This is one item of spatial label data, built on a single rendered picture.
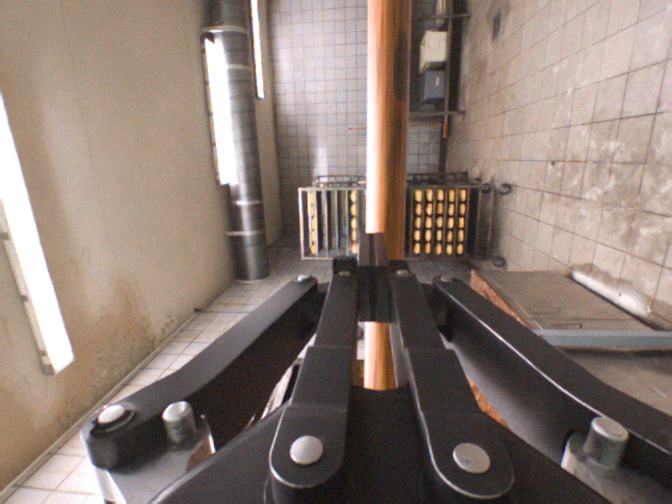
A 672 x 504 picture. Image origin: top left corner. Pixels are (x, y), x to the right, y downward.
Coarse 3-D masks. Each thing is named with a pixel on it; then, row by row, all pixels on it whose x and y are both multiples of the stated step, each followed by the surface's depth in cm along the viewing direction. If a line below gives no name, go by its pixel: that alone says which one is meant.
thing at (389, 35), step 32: (384, 0) 21; (384, 32) 21; (384, 64) 22; (384, 96) 22; (384, 128) 23; (384, 160) 23; (384, 192) 23; (384, 224) 24; (384, 352) 26; (384, 384) 27
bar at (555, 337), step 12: (540, 336) 109; (552, 336) 109; (564, 336) 108; (576, 336) 108; (588, 336) 107; (600, 336) 107; (612, 336) 107; (624, 336) 106; (636, 336) 106; (648, 336) 106; (660, 336) 105
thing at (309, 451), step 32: (352, 256) 15; (352, 288) 13; (320, 320) 11; (352, 320) 11; (320, 352) 8; (352, 352) 8; (320, 384) 7; (288, 416) 6; (320, 416) 6; (288, 448) 5; (320, 448) 5; (288, 480) 5; (320, 480) 5
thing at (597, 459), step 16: (576, 432) 7; (592, 432) 6; (608, 432) 6; (624, 432) 6; (576, 448) 7; (592, 448) 6; (608, 448) 6; (624, 448) 6; (576, 464) 6; (592, 464) 6; (608, 464) 6; (624, 464) 6; (592, 480) 6; (608, 480) 6; (624, 480) 6; (640, 480) 6; (656, 480) 6; (608, 496) 6; (624, 496) 6; (640, 496) 6; (656, 496) 6
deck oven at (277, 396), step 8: (296, 360) 200; (360, 360) 199; (296, 368) 197; (360, 368) 193; (288, 376) 185; (360, 376) 194; (280, 384) 179; (288, 384) 181; (360, 384) 196; (272, 392) 172; (280, 392) 173; (272, 400) 166; (280, 400) 167; (264, 408) 171; (272, 408) 162
